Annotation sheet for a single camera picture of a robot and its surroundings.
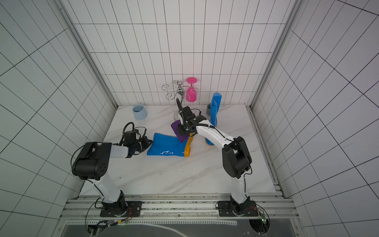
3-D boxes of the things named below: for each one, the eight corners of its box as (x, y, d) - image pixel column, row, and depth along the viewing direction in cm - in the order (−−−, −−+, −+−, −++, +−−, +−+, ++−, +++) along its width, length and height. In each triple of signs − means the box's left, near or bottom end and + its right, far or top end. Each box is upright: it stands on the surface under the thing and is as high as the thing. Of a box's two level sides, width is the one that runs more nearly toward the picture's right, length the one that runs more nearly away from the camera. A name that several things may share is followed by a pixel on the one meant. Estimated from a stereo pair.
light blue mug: (139, 122, 112) (136, 115, 106) (132, 114, 117) (129, 107, 111) (149, 116, 116) (146, 110, 110) (142, 108, 121) (140, 102, 115)
